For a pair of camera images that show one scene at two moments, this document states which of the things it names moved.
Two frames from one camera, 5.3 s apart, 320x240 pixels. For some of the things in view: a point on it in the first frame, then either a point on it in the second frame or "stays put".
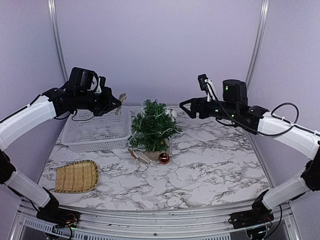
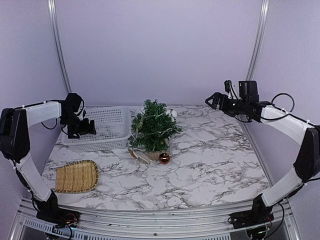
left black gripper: (108, 99) -> (84, 130)
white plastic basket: (85, 132) stays put
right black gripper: (195, 106) -> (218, 96)
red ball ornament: (164, 158) stays put
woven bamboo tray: (76, 176) stays put
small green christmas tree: (153, 130) stays put
